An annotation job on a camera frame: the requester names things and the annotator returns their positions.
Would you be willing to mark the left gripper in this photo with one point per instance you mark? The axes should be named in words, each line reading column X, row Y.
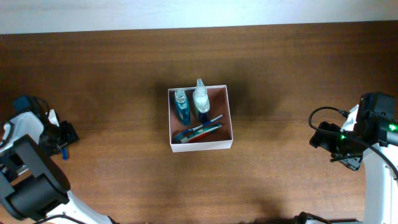
column 70, row 135

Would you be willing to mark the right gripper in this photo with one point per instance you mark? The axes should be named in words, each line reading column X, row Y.
column 326, row 142

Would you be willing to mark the blue disposable razor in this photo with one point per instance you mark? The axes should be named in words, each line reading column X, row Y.
column 65, row 153

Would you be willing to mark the blue white toothbrush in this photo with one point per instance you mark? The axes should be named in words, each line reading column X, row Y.
column 180, row 135

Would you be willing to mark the teal toothpaste tube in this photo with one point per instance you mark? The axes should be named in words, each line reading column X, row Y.
column 201, row 133

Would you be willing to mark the blue mouthwash bottle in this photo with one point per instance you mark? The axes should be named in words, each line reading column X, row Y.
column 182, row 106

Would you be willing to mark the clear foam soap bottle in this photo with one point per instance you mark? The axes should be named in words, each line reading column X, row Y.
column 201, row 102

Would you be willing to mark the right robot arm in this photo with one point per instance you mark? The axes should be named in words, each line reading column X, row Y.
column 367, row 138

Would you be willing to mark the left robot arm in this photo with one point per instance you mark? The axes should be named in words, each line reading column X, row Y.
column 32, row 185

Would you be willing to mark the white cardboard box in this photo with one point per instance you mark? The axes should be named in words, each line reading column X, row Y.
column 222, row 138

